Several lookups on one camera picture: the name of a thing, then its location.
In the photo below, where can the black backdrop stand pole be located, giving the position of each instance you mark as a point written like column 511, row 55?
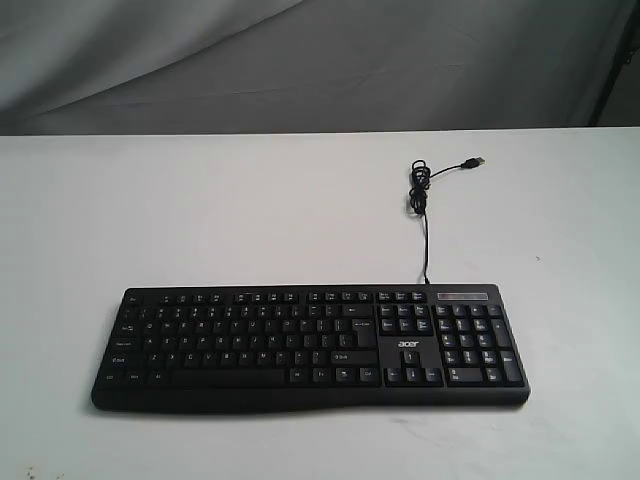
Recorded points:
column 623, row 56

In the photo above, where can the black acer keyboard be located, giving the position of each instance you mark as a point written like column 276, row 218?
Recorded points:
column 254, row 349

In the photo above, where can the grey backdrop cloth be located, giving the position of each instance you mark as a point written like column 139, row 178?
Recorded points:
column 240, row 67

